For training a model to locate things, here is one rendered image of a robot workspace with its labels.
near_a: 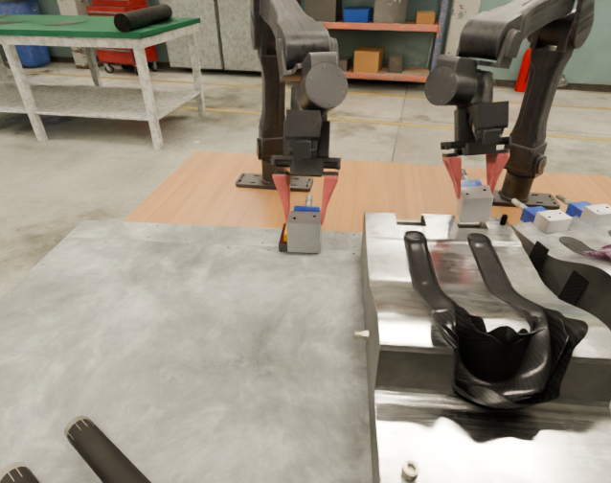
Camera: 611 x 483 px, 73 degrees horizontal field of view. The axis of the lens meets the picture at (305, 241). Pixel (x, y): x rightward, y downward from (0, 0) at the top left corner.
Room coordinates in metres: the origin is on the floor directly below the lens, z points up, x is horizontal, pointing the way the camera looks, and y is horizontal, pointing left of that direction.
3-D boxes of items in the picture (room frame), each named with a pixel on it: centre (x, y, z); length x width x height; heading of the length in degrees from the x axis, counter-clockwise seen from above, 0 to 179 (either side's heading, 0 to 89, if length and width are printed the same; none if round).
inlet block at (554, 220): (0.73, -0.47, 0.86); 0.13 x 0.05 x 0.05; 12
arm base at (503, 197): (0.90, -0.51, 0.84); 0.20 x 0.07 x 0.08; 81
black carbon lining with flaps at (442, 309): (0.44, -0.23, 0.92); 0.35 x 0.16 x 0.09; 175
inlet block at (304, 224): (0.59, 0.00, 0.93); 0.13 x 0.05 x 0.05; 175
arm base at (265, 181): (0.99, 0.08, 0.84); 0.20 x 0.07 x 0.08; 81
